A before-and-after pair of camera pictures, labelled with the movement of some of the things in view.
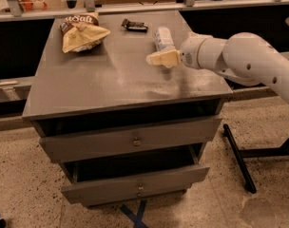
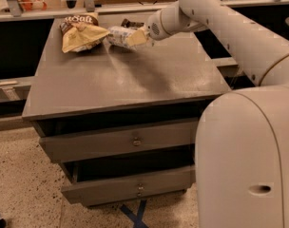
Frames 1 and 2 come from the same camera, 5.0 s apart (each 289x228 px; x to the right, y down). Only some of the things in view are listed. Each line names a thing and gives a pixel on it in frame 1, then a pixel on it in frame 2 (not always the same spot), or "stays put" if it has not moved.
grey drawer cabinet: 120,127 stays put
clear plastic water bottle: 163,41 to 117,35
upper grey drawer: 129,140 stays put
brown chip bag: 82,32 stays put
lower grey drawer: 104,181 stays put
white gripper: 189,53 to 154,25
